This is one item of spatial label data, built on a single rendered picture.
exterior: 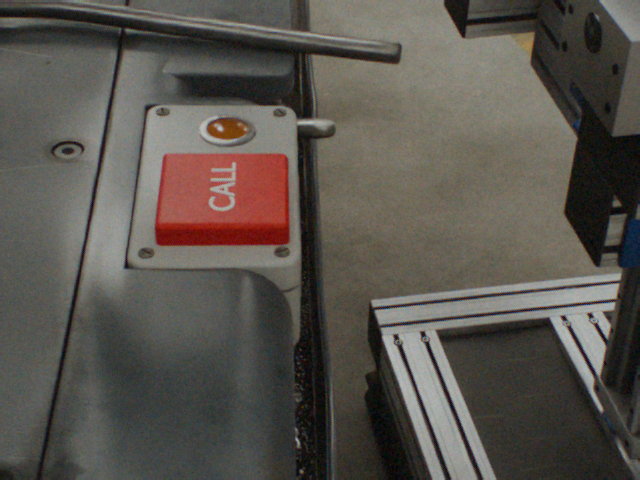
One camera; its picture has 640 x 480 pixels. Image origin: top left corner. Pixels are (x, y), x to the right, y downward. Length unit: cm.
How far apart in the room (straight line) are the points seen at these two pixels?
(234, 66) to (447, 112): 236
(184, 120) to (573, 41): 56
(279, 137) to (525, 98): 251
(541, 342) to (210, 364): 162
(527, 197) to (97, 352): 231
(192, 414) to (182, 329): 5
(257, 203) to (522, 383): 149
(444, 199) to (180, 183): 218
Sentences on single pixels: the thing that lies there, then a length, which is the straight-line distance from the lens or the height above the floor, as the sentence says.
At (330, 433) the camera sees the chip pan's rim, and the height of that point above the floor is 60.
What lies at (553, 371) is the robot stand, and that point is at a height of 21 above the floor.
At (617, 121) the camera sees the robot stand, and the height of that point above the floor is 104.
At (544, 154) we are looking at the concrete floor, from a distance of 294.
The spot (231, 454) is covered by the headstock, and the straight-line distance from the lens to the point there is 48.
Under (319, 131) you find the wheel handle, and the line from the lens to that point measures 168.
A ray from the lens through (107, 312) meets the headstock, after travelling 54.
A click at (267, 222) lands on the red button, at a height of 127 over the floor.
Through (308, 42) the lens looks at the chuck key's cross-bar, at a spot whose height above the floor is 126.
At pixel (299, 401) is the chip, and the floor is 60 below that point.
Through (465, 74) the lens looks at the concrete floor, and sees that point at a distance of 321.
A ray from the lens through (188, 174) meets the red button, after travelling 60.
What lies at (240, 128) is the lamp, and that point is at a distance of 64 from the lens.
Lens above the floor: 161
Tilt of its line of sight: 38 degrees down
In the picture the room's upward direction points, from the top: 1 degrees clockwise
